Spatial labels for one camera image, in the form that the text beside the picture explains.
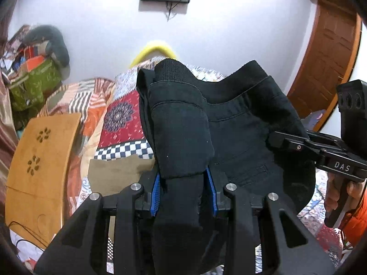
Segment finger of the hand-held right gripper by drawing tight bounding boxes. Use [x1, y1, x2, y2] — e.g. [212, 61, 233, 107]
[267, 131, 326, 159]
[305, 130, 343, 150]

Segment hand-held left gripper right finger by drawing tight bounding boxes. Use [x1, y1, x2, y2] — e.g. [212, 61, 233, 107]
[205, 168, 336, 275]

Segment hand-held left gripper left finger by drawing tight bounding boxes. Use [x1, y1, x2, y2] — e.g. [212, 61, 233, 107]
[34, 173, 161, 275]

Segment black pants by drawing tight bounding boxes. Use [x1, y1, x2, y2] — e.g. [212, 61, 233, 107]
[136, 58, 316, 275]

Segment person's right forearm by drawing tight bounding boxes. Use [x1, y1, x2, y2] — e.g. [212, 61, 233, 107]
[341, 190, 367, 249]

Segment khaki pants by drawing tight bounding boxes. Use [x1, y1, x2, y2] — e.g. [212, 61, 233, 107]
[87, 154, 157, 199]

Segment person's right hand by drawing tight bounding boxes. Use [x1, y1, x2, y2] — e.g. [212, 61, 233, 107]
[323, 172, 367, 222]

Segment brown wooden door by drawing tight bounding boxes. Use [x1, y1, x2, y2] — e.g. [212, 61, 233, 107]
[287, 3, 362, 132]

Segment patchwork bedspread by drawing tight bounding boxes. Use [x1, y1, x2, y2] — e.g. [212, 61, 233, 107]
[69, 57, 346, 275]

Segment wooden lap desk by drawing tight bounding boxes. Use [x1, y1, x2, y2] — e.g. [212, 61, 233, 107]
[6, 112, 82, 250]

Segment striped orange quilt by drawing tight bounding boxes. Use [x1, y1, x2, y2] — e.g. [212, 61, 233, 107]
[37, 77, 117, 161]

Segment green patterned storage box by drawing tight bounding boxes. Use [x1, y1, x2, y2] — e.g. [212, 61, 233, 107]
[8, 58, 63, 112]

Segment striped brown curtain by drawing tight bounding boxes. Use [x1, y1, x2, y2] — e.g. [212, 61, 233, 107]
[0, 6, 18, 207]

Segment grey neck pillow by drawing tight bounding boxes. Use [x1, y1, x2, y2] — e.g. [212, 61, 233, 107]
[24, 25, 71, 67]

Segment black charging cable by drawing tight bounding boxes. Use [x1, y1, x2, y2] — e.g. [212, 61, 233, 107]
[8, 220, 56, 249]

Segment black monitor cable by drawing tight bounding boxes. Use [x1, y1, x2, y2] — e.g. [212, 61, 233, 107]
[164, 1, 180, 21]

